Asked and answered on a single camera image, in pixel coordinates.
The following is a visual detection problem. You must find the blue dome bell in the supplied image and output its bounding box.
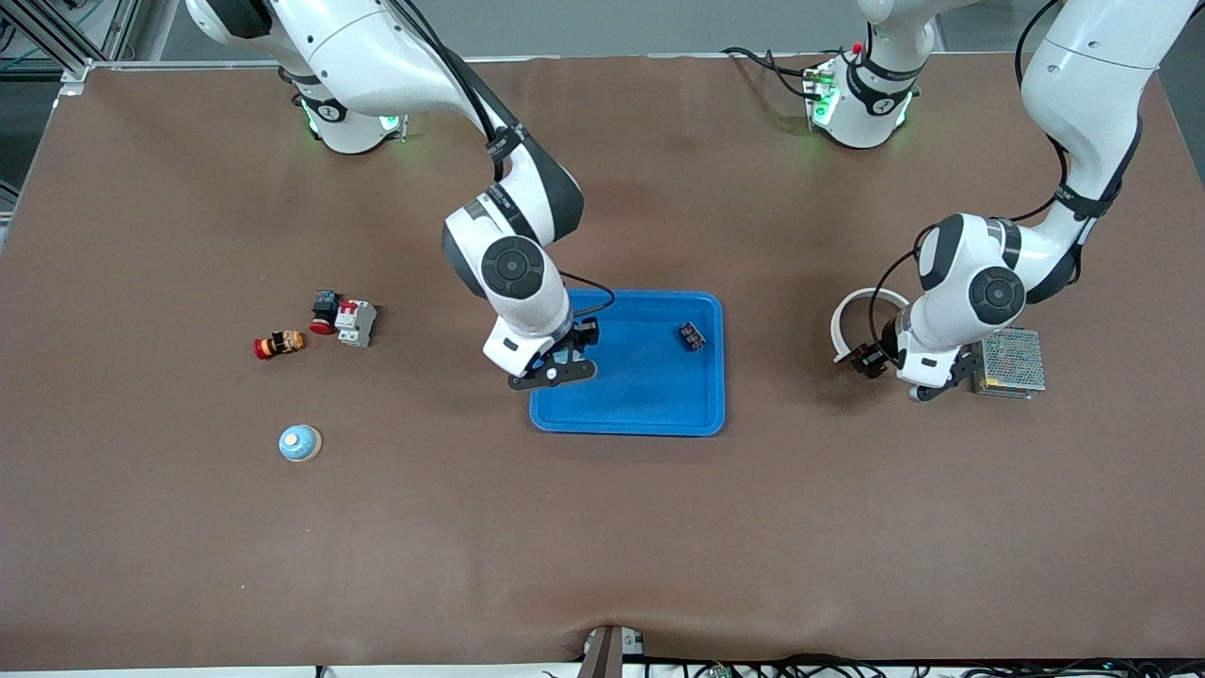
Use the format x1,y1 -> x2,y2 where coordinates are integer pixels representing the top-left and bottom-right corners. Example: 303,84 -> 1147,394
279,424 -> 323,464

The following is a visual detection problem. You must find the blue plastic tray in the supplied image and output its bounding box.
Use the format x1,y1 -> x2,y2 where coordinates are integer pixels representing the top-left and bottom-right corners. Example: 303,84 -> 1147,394
529,288 -> 727,438

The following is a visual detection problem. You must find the perforated metal power supply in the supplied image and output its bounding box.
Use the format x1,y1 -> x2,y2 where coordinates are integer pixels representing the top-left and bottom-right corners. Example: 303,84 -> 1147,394
977,325 -> 1048,400

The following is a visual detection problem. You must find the white curved plastic strip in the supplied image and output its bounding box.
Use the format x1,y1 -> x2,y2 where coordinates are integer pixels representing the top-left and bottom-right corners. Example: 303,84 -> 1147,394
829,287 -> 910,364

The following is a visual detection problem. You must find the white circuit breaker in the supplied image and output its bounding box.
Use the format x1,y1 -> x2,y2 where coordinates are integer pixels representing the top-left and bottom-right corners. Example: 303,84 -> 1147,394
334,299 -> 378,348

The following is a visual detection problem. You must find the red orange push button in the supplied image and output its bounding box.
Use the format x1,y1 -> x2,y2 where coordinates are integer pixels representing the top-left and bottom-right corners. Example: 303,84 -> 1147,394
252,330 -> 308,362

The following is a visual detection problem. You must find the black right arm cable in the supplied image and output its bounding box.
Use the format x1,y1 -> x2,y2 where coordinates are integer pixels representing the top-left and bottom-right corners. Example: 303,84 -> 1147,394
381,0 -> 618,352

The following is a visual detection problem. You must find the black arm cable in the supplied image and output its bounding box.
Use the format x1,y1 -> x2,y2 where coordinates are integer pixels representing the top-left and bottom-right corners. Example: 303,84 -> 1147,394
868,0 -> 1074,375
381,0 -> 618,352

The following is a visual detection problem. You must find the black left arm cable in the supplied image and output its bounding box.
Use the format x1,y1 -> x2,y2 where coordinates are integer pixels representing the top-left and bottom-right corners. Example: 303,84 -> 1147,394
868,0 -> 1074,375

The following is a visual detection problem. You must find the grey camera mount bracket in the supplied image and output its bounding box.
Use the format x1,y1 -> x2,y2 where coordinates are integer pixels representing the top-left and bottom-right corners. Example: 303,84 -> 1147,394
577,623 -> 647,678

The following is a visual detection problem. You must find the black base cable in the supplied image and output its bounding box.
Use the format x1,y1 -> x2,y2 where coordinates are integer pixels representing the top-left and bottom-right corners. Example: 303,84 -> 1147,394
721,45 -> 825,103

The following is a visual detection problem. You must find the aluminium frame with bracket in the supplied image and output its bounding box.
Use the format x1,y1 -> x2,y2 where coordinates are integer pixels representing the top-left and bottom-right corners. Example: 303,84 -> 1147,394
0,0 -> 142,100

